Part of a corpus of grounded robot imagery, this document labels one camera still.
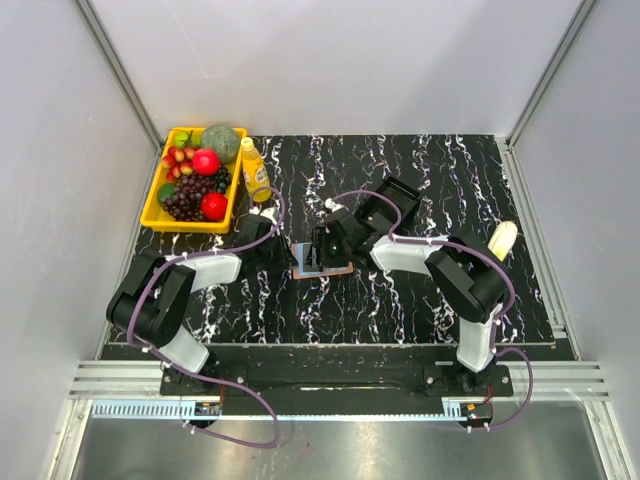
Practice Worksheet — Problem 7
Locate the pink leather card holder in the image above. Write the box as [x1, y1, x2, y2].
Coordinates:
[291, 243, 354, 280]

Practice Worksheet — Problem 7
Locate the black card box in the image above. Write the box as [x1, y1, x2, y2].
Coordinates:
[355, 177, 421, 234]

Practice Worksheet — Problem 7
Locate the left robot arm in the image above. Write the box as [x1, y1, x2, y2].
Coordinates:
[106, 207, 297, 395]

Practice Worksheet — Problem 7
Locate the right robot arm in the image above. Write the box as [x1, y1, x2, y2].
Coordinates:
[306, 204, 518, 396]

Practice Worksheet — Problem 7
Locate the red pomegranate lower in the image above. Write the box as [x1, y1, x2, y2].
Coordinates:
[200, 192, 228, 222]

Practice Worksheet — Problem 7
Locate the red pomegranate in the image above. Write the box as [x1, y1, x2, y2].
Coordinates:
[200, 192, 228, 222]
[192, 148, 221, 176]

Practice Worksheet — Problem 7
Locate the yellow juice bottle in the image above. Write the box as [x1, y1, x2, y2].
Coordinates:
[240, 137, 271, 203]

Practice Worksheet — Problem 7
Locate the small black grape bunch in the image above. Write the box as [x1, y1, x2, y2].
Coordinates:
[213, 166, 233, 194]

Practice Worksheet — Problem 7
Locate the dark purple grape bunch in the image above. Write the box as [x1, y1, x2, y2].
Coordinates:
[160, 173, 215, 222]

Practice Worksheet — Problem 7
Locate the red pomegranate upper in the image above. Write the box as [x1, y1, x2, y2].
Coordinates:
[192, 148, 221, 176]

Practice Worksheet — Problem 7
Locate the yellow plastic tray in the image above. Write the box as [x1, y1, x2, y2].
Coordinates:
[140, 127, 248, 234]

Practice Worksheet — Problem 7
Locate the green melon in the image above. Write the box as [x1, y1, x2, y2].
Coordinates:
[200, 125, 241, 164]

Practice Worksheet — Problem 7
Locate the small red fruit bunch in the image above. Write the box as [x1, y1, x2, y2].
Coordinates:
[160, 146, 196, 183]

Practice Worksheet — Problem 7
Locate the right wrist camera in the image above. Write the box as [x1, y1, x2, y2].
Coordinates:
[324, 198, 344, 213]

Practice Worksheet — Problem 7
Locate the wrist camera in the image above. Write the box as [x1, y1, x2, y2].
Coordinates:
[249, 206, 280, 225]
[324, 198, 344, 213]

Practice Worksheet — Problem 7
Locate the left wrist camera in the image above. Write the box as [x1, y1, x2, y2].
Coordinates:
[249, 206, 280, 225]

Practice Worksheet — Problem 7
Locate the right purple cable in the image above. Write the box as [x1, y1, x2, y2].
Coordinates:
[327, 189, 534, 433]

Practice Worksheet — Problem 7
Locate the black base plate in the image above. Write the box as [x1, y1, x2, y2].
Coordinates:
[159, 344, 515, 415]

